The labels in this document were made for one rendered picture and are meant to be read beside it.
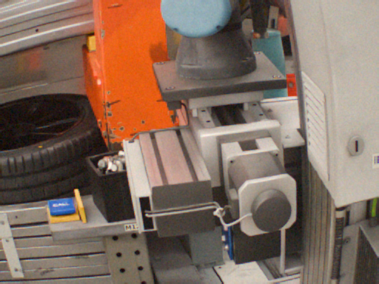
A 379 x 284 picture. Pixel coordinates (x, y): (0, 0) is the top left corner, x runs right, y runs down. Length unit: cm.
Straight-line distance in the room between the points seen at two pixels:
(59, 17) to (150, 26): 56
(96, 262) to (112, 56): 59
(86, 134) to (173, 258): 42
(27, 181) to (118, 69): 46
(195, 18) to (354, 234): 46
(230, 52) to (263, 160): 32
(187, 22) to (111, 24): 63
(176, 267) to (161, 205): 106
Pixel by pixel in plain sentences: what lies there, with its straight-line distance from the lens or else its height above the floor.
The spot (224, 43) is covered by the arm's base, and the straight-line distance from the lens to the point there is 160.
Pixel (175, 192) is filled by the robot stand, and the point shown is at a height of 73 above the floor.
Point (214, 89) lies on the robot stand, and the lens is 157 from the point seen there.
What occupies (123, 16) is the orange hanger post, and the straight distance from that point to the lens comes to 207.
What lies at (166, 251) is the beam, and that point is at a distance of 255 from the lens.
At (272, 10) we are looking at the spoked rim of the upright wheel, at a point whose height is 76.
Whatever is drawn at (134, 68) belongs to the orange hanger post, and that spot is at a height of 73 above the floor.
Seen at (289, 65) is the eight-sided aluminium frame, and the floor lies 61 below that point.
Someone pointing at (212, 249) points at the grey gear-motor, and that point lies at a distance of 253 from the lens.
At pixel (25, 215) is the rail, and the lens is 228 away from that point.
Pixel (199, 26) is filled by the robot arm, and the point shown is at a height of 95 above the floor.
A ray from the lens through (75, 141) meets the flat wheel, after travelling 240.
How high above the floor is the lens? 125
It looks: 19 degrees down
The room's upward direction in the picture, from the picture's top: 6 degrees counter-clockwise
